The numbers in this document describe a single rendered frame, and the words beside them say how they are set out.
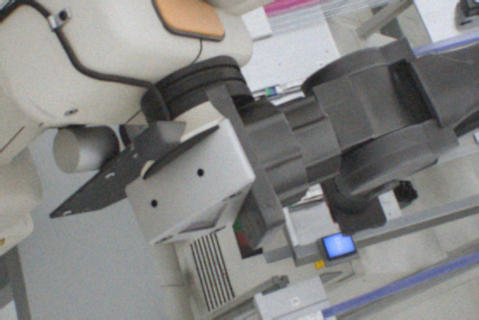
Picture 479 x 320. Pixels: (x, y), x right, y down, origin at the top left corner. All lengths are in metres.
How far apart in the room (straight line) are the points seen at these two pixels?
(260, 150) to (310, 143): 0.04
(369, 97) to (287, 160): 0.10
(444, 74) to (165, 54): 0.24
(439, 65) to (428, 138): 0.06
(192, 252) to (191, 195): 1.47
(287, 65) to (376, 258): 0.47
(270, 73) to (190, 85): 0.91
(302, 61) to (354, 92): 0.89
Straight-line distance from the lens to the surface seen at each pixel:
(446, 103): 0.65
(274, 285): 1.41
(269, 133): 0.57
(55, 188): 1.25
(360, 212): 1.07
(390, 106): 0.63
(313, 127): 0.59
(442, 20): 1.58
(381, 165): 0.62
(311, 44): 1.52
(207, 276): 1.98
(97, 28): 0.53
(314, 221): 1.37
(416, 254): 1.83
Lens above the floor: 1.56
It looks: 38 degrees down
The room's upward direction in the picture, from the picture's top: 54 degrees clockwise
